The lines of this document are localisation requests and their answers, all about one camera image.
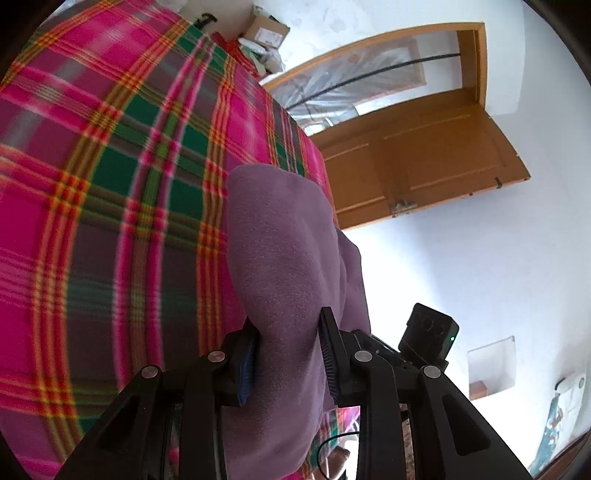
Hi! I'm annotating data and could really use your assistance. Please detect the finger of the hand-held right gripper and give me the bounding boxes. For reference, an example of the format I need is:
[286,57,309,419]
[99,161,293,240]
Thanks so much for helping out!
[351,329,416,370]

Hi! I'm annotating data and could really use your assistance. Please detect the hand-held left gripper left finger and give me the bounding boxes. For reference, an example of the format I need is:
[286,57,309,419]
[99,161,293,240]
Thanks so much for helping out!
[55,318,262,480]

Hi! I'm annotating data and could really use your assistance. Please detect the small wall niche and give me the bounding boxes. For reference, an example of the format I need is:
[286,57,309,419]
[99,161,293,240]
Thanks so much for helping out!
[467,336,516,401]

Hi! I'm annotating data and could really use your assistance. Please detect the pink green plaid blanket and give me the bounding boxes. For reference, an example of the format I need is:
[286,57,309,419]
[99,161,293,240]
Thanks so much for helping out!
[0,0,361,480]

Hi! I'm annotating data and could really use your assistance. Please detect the wooden door frame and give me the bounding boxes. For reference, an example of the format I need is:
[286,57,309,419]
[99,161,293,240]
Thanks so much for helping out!
[261,22,488,112]

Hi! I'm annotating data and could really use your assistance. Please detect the purple fleece garment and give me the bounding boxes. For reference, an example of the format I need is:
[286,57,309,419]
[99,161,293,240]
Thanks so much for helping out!
[225,164,370,480]

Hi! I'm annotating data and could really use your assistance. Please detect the wooden door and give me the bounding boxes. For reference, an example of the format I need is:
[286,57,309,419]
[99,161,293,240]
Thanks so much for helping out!
[314,88,532,232]

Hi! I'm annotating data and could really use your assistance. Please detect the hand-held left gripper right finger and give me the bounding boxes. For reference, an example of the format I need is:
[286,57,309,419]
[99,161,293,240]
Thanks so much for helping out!
[318,307,534,480]

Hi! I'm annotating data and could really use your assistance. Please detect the wall poster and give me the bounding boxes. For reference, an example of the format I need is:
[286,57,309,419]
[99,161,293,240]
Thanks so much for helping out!
[531,371,587,476]

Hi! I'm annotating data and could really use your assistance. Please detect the open cardboard box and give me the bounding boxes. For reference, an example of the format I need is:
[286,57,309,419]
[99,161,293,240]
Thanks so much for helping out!
[245,7,291,49]

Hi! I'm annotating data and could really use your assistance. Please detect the clear plastic door curtain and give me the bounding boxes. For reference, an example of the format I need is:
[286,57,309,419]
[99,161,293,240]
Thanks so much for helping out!
[272,34,428,134]

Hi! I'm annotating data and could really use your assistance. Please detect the white green plastic packages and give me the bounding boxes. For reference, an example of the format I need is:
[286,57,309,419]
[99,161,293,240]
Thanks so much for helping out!
[238,39,284,77]

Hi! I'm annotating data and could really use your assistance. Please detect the red box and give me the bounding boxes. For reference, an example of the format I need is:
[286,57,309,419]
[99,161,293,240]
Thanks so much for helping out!
[225,39,259,70]

